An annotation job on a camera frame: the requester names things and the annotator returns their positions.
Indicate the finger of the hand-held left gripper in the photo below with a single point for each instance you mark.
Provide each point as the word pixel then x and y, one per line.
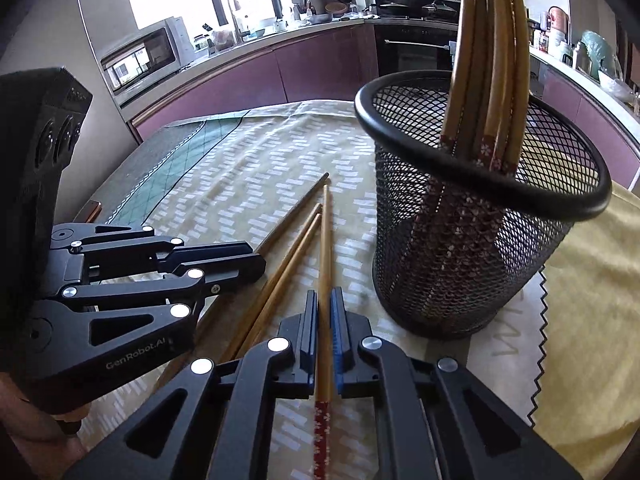
pixel 235 272
pixel 215 251

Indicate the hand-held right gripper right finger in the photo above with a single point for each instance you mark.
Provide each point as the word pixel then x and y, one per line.
pixel 341 340

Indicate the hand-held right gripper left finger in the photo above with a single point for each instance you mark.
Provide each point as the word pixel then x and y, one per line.
pixel 309 340

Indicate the light bamboo chopstick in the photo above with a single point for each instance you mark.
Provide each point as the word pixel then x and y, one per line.
pixel 282 262
pixel 290 272

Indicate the dark brown chopstick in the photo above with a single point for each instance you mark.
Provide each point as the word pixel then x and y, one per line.
pixel 295 210

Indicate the black mesh utensil holder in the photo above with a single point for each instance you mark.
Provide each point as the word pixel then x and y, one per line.
pixel 450 260

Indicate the bunch of wooden chopsticks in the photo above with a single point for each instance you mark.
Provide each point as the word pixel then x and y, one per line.
pixel 480 60

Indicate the person's left hand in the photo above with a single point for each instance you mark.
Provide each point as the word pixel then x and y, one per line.
pixel 30 450

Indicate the beige and green patterned tablecloth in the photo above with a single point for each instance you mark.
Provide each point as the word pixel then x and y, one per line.
pixel 240 170

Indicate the grey patterned cloth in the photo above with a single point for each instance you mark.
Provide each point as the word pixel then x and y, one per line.
pixel 150 160

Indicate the white countertop oven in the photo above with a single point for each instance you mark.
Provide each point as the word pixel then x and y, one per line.
pixel 145 57

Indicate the pink base cabinets with sink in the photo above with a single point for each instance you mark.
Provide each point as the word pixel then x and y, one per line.
pixel 300 70

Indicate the yellow cloth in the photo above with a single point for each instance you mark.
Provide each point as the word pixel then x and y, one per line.
pixel 590 310

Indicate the steel mixing bowl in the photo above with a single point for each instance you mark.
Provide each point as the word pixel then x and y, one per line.
pixel 320 17

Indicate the black built-in oven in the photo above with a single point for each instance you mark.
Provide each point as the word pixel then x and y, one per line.
pixel 410 55

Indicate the black lidded wok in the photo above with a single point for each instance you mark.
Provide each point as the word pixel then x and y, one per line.
pixel 391 9
pixel 439 9

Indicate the pink peninsula base cabinets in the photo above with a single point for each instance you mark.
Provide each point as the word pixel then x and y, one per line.
pixel 600 125

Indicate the teal plastic bag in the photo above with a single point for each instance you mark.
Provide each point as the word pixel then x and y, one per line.
pixel 595 50

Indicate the pink kettle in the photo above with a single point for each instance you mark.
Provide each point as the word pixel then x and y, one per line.
pixel 560 17

